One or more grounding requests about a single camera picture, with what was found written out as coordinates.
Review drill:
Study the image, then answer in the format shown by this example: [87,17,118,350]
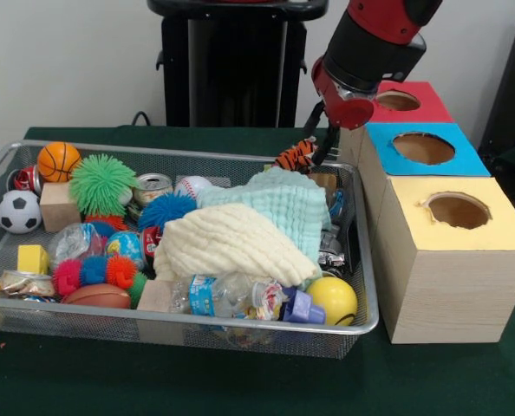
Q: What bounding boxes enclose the black white soccer ball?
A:
[0,190,42,235]

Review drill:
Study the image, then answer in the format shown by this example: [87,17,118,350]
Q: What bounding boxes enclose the cream waffle cloth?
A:
[153,203,323,289]

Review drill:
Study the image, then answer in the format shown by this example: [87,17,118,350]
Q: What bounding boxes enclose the orange basketball toy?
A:
[36,141,82,183]

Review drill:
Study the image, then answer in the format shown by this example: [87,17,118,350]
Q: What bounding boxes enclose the striped tiger plush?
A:
[274,137,319,174]

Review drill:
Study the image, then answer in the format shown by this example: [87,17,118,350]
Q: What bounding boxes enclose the white baseball toy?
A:
[174,175,213,200]

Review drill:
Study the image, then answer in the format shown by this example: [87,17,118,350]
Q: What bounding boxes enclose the yellow smiley ball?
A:
[305,276,358,327]

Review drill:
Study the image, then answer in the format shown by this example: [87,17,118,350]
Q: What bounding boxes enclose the purple plastic toy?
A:
[282,288,327,325]

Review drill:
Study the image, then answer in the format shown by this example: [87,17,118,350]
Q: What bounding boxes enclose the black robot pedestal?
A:
[147,0,330,128]

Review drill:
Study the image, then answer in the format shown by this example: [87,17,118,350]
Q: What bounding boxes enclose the black stand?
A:
[478,7,515,200]

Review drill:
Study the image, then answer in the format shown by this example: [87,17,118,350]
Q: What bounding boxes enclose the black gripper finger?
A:
[313,125,341,166]
[303,101,327,131]

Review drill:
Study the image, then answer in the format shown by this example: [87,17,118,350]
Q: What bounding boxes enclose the wooden three-hole box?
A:
[336,80,515,346]

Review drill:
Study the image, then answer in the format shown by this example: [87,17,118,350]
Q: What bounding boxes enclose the silver mesh bin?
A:
[0,139,381,361]

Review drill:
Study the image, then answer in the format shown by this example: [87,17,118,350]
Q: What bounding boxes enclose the plain wooden block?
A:
[136,279,174,313]
[39,181,83,233]

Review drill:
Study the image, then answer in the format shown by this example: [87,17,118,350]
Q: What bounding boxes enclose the brown football toy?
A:
[62,283,133,309]

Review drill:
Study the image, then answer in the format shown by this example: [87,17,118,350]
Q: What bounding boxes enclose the silver metallic toy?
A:
[317,236,346,276]

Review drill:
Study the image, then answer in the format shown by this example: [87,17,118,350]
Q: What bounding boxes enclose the blue globe ball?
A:
[105,231,145,268]

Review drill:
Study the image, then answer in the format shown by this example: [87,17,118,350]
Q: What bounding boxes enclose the blue spiky ball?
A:
[136,193,196,233]

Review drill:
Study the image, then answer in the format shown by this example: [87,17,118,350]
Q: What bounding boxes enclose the yellow plastic block toy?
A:
[16,244,50,276]

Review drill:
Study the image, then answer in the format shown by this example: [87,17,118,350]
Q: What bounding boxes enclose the dark green tablecloth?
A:
[0,125,515,416]

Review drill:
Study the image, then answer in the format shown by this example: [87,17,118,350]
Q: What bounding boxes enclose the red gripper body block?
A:
[311,55,375,130]

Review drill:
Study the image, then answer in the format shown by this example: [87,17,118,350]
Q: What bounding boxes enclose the crushed clear plastic bottle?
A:
[170,270,287,322]
[48,223,107,270]

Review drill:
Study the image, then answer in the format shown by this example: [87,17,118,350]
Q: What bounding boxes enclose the mint waffle cloth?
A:
[195,166,332,261]

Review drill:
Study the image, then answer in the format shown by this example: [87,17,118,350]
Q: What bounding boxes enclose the silver drink can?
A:
[134,172,174,208]

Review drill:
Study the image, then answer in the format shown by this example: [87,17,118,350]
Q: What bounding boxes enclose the red drink can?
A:
[13,166,44,194]

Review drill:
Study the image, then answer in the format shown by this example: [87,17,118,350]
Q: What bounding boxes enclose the green spiky ball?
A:
[69,153,140,218]

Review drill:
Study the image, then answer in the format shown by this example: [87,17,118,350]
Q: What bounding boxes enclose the multicolour spiky caterpillar toy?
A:
[52,254,150,304]

